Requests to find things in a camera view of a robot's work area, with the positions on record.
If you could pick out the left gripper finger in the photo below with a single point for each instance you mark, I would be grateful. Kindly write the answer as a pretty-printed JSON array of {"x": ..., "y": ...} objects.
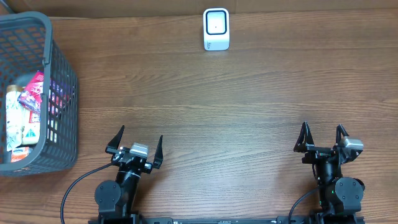
[
  {"x": 114, "y": 143},
  {"x": 158, "y": 157}
]

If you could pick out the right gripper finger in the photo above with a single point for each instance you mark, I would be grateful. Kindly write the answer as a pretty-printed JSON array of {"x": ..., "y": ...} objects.
[
  {"x": 341, "y": 134},
  {"x": 305, "y": 140}
]

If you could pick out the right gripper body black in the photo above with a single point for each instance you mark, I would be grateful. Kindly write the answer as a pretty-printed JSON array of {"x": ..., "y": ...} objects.
[{"x": 316, "y": 154}]

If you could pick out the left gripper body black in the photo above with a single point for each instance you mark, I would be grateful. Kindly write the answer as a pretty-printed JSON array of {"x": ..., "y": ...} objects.
[{"x": 147, "y": 168}]

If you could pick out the orange cream snack bag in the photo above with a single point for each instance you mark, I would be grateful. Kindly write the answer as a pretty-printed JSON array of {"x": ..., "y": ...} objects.
[{"x": 30, "y": 127}]

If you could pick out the red purple tissue pack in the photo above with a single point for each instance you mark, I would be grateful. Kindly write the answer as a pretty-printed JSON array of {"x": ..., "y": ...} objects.
[{"x": 30, "y": 97}]

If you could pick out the white tube gold cap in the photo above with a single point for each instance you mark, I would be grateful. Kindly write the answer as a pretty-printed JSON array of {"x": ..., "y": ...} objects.
[{"x": 14, "y": 117}]

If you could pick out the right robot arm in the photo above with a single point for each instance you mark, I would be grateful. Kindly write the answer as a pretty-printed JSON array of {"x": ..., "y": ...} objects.
[{"x": 339, "y": 196}]

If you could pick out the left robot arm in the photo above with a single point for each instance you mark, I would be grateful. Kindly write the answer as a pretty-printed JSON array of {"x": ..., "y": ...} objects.
[{"x": 115, "y": 198}]

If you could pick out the white barcode scanner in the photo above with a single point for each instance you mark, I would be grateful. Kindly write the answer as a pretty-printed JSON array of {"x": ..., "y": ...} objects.
[{"x": 216, "y": 30}]

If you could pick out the orange white sticker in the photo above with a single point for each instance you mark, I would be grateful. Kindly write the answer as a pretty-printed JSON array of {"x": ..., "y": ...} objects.
[{"x": 20, "y": 153}]

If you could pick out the dark grey plastic basket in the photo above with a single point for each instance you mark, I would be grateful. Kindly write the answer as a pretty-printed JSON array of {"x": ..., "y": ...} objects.
[{"x": 27, "y": 46}]

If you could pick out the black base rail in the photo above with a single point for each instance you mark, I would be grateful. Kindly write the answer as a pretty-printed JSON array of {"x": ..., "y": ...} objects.
[{"x": 277, "y": 220}]

